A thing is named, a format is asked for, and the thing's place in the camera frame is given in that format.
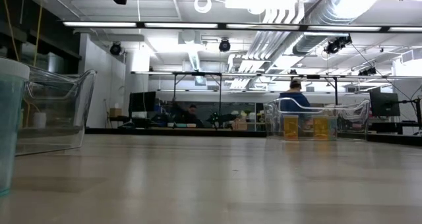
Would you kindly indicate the orange pill bottle white cap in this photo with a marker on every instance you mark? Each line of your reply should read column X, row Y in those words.
column 320, row 128
column 290, row 128

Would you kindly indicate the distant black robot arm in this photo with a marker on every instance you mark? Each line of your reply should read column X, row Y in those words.
column 216, row 118

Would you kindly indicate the black monitor on arm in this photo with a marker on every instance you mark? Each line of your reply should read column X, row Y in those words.
column 384, row 103

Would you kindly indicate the clear plastic bin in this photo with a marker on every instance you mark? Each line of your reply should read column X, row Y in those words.
column 352, row 125
column 66, row 135

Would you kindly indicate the long ceiling light strip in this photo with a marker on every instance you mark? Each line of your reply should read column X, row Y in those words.
column 108, row 24

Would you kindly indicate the black ceiling spotlight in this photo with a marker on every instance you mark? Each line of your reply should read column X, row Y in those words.
column 115, row 48
column 224, row 45

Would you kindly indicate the black computer monitor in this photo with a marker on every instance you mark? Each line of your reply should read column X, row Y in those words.
column 142, row 102

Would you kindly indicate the small cardboard box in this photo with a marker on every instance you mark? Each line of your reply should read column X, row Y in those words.
column 115, row 112

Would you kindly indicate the person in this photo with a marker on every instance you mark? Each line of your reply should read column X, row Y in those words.
column 189, row 117
column 294, row 100

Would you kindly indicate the white cup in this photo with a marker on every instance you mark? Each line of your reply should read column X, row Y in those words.
column 39, row 120

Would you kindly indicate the distant black workstation frame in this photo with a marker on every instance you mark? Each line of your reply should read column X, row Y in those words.
column 220, row 95

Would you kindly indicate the black metal table frame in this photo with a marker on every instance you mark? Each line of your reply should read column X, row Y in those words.
column 198, row 132

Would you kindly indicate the black ceiling camera cluster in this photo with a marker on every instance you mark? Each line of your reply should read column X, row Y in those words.
column 336, row 45
column 367, row 72

